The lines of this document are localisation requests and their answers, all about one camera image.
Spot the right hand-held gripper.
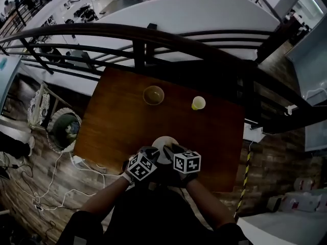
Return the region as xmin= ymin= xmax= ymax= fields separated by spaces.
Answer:
xmin=163 ymin=143 xmax=202 ymax=175

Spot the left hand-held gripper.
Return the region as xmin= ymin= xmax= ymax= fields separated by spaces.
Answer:
xmin=127 ymin=146 xmax=161 ymax=182

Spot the white round plate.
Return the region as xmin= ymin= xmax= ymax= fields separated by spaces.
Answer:
xmin=152 ymin=136 xmax=179 ymax=165

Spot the person's right forearm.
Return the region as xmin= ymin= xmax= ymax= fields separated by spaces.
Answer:
xmin=185 ymin=179 xmax=236 ymax=231

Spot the person's left forearm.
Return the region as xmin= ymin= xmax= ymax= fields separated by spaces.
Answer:
xmin=80 ymin=176 xmax=131 ymax=214

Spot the person's right hand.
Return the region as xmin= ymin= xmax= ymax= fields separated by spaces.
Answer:
xmin=176 ymin=174 xmax=199 ymax=188

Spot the white wristband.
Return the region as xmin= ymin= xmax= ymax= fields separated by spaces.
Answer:
xmin=122 ymin=171 xmax=135 ymax=186

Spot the person's black clothing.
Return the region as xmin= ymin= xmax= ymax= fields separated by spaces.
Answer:
xmin=56 ymin=185 xmax=253 ymax=245

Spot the yellow paper cup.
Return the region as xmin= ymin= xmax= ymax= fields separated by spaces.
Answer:
xmin=191 ymin=95 xmax=206 ymax=111

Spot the brown ceramic bowl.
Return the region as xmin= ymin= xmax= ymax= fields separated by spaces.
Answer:
xmin=143 ymin=85 xmax=165 ymax=106

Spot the yellow black striped tape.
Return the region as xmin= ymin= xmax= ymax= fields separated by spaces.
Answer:
xmin=233 ymin=151 xmax=252 ymax=219

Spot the white base board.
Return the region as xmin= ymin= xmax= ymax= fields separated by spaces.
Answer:
xmin=242 ymin=122 xmax=267 ymax=143

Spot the white ribbed trash bin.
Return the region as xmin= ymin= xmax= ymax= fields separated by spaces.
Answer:
xmin=46 ymin=108 xmax=82 ymax=154

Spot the small grey bin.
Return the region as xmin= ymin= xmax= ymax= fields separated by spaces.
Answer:
xmin=268 ymin=197 xmax=283 ymax=212

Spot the white chair with patterned cushion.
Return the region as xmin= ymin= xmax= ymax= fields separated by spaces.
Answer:
xmin=27 ymin=83 xmax=75 ymax=131

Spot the white desk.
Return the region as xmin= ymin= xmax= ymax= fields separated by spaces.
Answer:
xmin=236 ymin=210 xmax=327 ymax=245

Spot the white box with red label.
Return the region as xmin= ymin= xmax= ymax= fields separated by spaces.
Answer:
xmin=282 ymin=190 xmax=327 ymax=213
xmin=293 ymin=177 xmax=320 ymax=192

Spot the black curved metal railing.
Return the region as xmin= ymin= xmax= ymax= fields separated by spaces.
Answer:
xmin=0 ymin=23 xmax=327 ymax=135

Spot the light blue table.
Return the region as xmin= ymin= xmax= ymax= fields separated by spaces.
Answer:
xmin=0 ymin=55 xmax=22 ymax=117

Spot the frosted glass partition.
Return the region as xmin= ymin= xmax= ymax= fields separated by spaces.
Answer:
xmin=285 ymin=9 xmax=327 ymax=153

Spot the black gallery railing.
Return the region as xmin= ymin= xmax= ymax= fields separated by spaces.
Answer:
xmin=0 ymin=0 xmax=67 ymax=38

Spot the looped white cable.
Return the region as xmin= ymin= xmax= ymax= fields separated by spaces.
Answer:
xmin=32 ymin=149 xmax=123 ymax=211

